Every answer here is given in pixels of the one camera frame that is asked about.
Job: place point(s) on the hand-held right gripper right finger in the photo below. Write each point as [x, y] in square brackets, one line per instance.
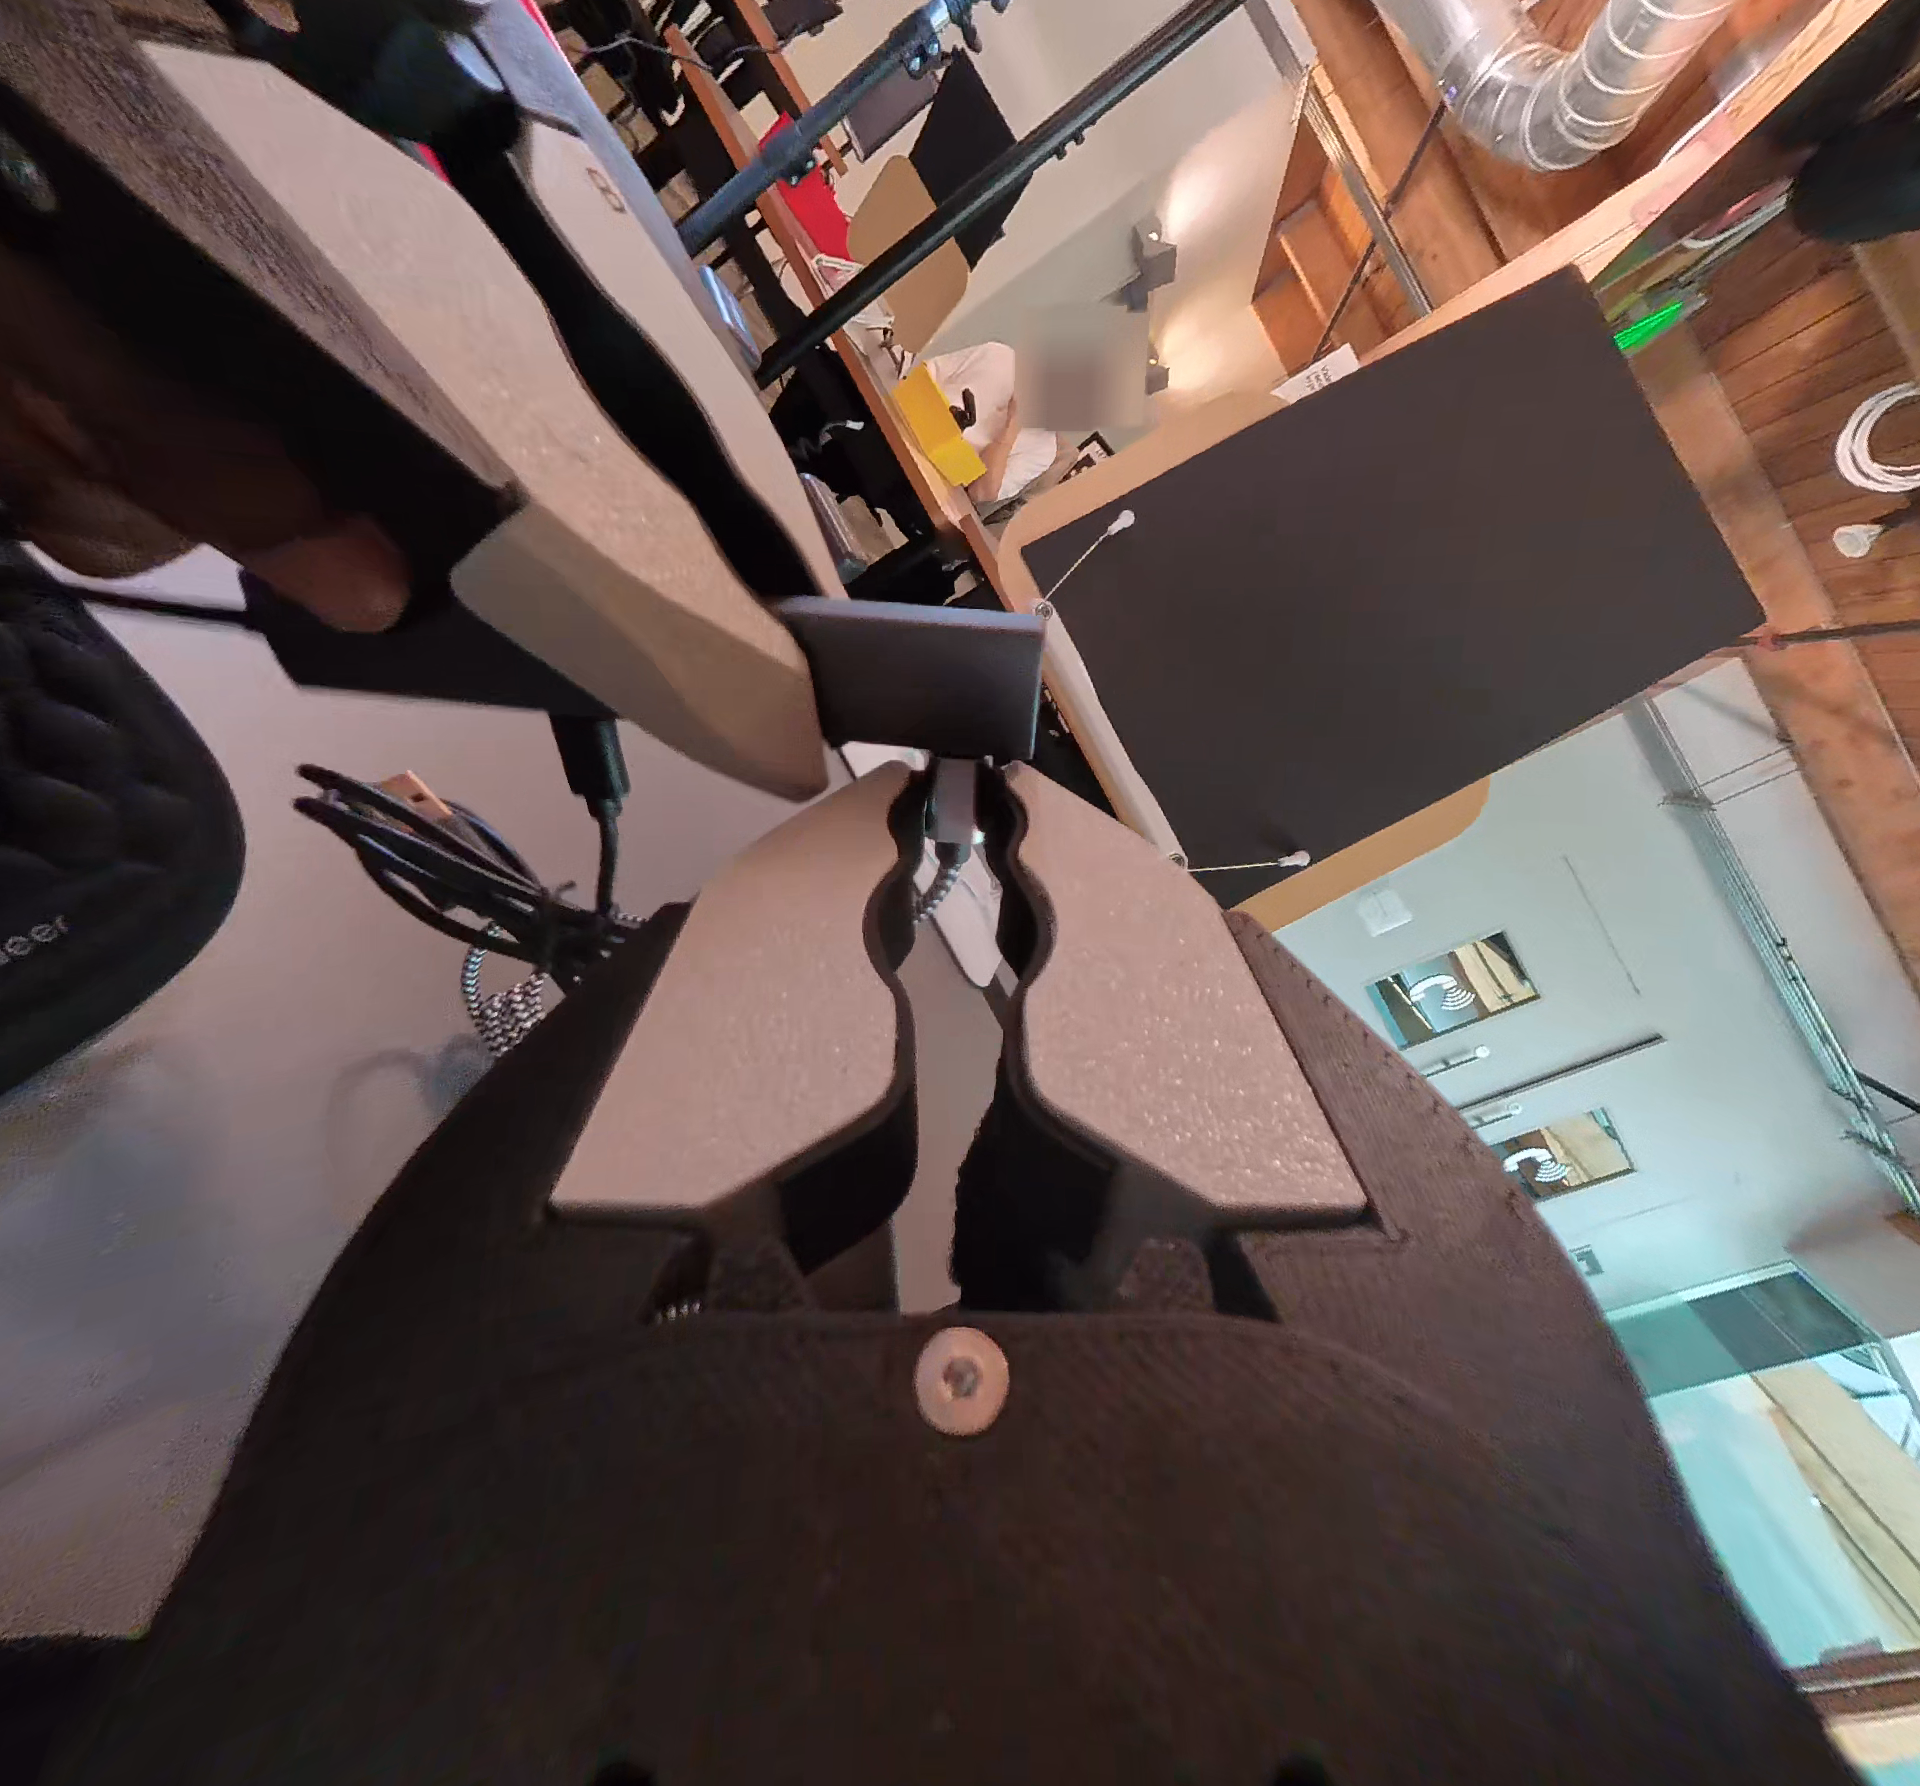
[1184, 1050]

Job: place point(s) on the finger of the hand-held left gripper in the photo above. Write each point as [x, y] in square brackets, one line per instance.
[659, 270]
[494, 361]

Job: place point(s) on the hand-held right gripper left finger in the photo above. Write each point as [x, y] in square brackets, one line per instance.
[721, 1035]

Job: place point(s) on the person's left hand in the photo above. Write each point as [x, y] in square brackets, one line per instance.
[134, 466]

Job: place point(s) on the red plastic bin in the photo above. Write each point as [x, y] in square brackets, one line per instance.
[803, 189]

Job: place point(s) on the cardboard sheet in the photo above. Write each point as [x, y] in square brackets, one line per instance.
[901, 226]

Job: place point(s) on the black flag panel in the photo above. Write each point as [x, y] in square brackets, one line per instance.
[966, 151]

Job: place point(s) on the long wooden desk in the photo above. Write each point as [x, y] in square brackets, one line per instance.
[962, 525]

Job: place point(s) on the black pole stand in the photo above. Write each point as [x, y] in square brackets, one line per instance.
[1079, 121]

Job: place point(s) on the black board with tan backing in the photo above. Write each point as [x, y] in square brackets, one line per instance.
[1396, 573]

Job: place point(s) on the black padded pouch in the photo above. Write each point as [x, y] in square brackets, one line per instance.
[105, 842]

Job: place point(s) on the white ceiling lamp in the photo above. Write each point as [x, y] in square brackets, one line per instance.
[1857, 541]

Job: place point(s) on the green exit sign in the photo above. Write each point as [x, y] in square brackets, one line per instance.
[1651, 321]

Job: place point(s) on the framed wall picture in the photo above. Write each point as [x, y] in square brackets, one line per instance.
[1554, 1156]
[1448, 993]

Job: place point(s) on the silver air duct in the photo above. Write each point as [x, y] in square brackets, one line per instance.
[1591, 76]

